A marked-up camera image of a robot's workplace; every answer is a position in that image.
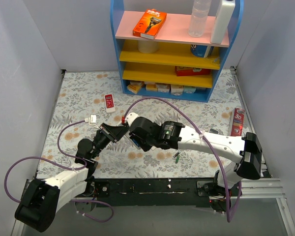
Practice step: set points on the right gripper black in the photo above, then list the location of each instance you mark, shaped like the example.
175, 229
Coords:
133, 140

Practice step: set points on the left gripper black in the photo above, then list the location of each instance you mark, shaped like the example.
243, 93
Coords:
108, 135

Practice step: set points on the white remote control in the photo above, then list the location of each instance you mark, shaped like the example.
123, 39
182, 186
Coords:
128, 136

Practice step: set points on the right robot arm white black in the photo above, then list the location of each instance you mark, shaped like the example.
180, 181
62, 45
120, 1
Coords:
244, 153

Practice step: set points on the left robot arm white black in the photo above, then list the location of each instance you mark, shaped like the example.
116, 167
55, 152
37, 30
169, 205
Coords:
43, 198

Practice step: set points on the red white small remote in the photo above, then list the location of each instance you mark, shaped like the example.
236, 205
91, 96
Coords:
109, 103

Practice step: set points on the grey remote with buttons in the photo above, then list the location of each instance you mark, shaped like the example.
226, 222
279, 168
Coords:
214, 131

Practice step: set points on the floral table mat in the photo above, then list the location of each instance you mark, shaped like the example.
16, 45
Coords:
82, 94

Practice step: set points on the orange yellow small box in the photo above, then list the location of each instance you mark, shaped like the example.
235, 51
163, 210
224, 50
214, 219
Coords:
135, 88

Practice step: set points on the yellow white small box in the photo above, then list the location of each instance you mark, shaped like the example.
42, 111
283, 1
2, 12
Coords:
151, 87

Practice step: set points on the white small box centre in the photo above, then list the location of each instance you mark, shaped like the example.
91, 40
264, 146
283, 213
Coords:
165, 88

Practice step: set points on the white red small box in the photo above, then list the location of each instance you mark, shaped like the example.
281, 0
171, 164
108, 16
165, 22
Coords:
176, 90

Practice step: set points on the black base bar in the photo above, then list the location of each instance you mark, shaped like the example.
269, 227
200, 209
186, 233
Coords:
199, 192

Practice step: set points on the teal white small box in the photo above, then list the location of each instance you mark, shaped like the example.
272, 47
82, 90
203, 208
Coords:
189, 89

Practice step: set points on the red box on shelf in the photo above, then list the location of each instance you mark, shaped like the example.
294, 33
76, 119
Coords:
191, 71

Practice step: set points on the blue shelf unit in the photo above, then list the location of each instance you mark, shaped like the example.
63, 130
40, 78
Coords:
174, 50

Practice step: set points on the red toothpaste box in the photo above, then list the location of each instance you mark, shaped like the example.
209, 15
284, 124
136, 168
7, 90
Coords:
236, 122

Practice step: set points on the white paper roll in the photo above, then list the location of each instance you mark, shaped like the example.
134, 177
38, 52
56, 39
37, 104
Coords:
147, 47

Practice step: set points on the blue white round container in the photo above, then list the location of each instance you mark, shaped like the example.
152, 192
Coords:
201, 51

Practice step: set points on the orange razor box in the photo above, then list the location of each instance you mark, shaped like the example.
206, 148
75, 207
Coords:
149, 24

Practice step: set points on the clear plastic bottle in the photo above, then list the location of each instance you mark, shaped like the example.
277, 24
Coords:
199, 16

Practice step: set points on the white tall bottle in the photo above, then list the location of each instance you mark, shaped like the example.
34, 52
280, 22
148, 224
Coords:
223, 16

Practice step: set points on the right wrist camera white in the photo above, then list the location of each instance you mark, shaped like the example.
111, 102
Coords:
129, 119

